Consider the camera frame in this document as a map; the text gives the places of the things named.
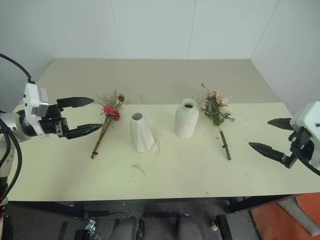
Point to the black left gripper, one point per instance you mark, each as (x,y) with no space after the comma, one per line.
(51,122)

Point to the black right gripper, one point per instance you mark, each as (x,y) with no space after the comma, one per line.
(303,142)

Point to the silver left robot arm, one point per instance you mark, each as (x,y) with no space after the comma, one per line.
(11,125)

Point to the white twisted vase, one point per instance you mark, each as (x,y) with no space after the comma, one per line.
(141,135)

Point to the white bottle-shaped vase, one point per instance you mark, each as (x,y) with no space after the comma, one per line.
(186,121)

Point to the red dried flower bouquet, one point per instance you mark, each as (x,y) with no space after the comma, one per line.
(110,112)

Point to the pink dried flower bouquet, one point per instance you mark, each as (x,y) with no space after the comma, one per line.
(215,107)

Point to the small loose dried sprig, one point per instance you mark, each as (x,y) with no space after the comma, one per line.
(138,167)

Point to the grey floor mat piece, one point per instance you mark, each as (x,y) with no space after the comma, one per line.
(300,216)

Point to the thin loose dried sprig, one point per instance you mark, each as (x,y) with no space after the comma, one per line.
(158,146)

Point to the orange floor mat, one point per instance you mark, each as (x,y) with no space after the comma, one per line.
(272,222)

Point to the white caster wheel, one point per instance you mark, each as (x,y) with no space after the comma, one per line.
(215,223)

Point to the silver caster wheel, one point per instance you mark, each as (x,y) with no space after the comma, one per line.
(90,225)

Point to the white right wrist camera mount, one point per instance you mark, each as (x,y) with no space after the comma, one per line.
(308,117)

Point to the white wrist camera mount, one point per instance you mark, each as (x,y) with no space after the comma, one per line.
(308,117)
(31,100)

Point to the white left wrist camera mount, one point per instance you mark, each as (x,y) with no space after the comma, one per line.
(31,100)

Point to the black table frame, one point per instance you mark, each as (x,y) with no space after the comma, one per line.
(252,202)

